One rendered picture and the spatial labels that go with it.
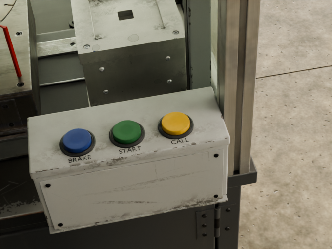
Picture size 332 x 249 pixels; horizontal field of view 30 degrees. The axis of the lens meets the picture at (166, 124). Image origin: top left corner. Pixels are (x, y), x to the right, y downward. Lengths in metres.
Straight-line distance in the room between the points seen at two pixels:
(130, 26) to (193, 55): 0.15
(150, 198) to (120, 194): 0.05
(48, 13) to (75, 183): 0.58
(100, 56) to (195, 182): 0.26
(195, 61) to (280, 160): 1.10
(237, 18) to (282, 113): 1.39
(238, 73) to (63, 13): 0.60
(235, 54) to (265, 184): 1.16
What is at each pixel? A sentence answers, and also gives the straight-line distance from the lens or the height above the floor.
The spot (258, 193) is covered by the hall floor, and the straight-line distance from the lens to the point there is 1.93.
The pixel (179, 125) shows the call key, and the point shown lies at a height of 0.91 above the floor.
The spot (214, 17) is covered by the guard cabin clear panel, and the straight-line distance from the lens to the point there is 0.97.
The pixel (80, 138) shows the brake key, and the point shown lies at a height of 0.91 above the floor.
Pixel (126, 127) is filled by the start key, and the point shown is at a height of 0.91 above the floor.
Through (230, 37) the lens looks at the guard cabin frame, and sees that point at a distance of 0.81.
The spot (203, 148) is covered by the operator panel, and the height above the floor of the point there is 0.88.
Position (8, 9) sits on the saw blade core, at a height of 0.95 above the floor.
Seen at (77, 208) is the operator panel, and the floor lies 0.80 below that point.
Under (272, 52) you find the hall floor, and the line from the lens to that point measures 2.40.
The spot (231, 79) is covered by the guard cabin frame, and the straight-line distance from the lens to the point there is 0.86.
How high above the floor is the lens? 1.54
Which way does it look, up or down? 46 degrees down
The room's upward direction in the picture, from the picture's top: 5 degrees counter-clockwise
